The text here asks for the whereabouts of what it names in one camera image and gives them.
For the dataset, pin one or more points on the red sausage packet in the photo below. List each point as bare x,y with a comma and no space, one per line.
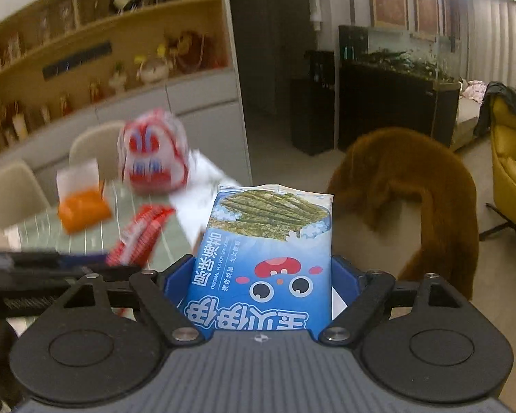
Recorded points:
142,232

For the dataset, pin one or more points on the white leaf print tablecloth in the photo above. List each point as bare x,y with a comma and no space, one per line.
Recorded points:
206,172

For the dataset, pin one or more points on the red white rabbit face bag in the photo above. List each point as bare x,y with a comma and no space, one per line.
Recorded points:
155,155

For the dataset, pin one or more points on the grey sofa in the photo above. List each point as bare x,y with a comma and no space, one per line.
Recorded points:
468,124

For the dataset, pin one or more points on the fish tank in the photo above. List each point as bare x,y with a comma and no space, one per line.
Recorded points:
404,47

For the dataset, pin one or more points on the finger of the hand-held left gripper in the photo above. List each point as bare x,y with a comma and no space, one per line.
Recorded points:
77,260
116,272

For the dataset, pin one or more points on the white tissue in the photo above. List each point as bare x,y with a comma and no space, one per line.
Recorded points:
77,176

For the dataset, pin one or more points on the wooden wall shelf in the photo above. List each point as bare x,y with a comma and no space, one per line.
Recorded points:
112,38

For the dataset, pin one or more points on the blue seaweed snack packet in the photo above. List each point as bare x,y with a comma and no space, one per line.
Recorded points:
258,245

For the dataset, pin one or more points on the black water dispenser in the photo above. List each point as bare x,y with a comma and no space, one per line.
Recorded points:
322,103

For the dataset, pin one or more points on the pink cloth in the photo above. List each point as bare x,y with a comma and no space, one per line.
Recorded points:
474,90

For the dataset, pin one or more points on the white vertical blinds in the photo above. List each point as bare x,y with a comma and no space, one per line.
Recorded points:
499,38

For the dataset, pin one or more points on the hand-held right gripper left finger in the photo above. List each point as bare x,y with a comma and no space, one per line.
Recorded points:
174,284

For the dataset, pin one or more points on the beige chair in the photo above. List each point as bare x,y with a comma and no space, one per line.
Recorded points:
96,146
17,189

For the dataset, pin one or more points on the orange tissue box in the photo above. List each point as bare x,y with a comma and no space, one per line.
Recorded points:
84,213

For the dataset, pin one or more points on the green checked tablecloth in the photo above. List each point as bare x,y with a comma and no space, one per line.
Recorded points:
90,245

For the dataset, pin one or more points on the white sideboard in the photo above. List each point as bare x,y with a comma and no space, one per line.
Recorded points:
198,107

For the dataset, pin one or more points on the dark jacket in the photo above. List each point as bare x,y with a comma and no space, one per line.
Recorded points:
503,99

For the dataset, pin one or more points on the lion plush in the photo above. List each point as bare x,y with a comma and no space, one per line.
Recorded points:
193,51

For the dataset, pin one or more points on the white plush with yellow ears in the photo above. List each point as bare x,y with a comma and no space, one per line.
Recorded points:
155,71

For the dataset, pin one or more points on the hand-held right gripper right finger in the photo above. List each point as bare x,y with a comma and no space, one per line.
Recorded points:
348,284

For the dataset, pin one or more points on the white vase with plant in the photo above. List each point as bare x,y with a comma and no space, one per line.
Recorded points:
117,79

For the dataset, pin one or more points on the black cabinet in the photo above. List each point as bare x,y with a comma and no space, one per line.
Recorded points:
391,107

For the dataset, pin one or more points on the red figurine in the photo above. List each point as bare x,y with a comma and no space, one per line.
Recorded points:
96,91
66,104

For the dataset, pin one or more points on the white wall device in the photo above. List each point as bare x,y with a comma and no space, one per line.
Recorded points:
316,10

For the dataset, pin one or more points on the black wall bar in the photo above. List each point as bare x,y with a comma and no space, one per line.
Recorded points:
77,60

